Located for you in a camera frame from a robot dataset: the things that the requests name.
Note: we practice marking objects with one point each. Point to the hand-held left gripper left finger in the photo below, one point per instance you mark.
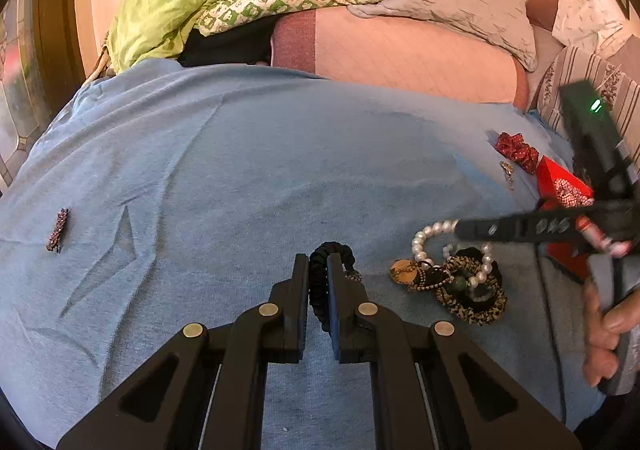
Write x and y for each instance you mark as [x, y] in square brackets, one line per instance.
[301, 300]

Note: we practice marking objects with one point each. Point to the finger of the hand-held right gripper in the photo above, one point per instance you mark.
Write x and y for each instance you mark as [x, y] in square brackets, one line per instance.
[500, 229]

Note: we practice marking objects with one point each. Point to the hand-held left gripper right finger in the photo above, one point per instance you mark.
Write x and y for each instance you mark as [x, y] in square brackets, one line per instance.
[334, 310]

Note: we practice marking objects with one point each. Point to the black scrunchie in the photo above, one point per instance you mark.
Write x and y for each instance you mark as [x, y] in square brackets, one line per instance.
[495, 275]

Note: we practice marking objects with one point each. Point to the red tray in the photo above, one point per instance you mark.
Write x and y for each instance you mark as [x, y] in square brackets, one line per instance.
[550, 175]

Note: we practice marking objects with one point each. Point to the gold round pendant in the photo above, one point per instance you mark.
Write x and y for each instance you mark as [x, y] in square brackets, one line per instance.
[404, 272]

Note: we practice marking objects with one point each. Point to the leopard print scrunchie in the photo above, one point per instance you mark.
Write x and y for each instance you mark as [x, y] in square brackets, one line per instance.
[470, 312]

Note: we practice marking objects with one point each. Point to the person's right hand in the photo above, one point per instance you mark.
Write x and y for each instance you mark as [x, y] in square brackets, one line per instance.
[600, 345]

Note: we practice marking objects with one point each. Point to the pink striped scrunchie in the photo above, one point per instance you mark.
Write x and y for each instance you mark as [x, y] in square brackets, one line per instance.
[570, 192]

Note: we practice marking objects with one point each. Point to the red patterned scrunchie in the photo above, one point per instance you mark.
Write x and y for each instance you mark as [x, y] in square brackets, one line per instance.
[517, 150]

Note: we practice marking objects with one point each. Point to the striped floral pillow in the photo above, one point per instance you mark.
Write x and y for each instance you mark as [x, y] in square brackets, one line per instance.
[575, 65]

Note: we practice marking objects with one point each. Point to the black hair clip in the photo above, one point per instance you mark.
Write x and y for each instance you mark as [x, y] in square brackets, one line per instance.
[432, 277]

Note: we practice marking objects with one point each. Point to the white patterned cloth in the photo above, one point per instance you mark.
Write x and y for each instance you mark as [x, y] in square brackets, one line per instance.
[585, 17]

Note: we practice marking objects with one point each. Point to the brown cushion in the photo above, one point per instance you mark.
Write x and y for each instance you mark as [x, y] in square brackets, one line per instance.
[540, 12]

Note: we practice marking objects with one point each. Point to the blue blanket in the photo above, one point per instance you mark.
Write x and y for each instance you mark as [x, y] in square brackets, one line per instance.
[250, 155]

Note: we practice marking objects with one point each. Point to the pink bolster cushion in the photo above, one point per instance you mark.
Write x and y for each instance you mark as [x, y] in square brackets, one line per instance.
[400, 60]

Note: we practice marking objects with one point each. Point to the dark beaded barrette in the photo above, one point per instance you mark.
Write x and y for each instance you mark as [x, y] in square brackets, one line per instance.
[57, 230]

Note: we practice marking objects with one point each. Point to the black cloth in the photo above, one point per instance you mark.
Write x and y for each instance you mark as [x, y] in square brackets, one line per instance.
[225, 47]

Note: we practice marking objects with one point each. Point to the wooden door frame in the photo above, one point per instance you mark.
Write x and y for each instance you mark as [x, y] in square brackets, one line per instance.
[55, 5]

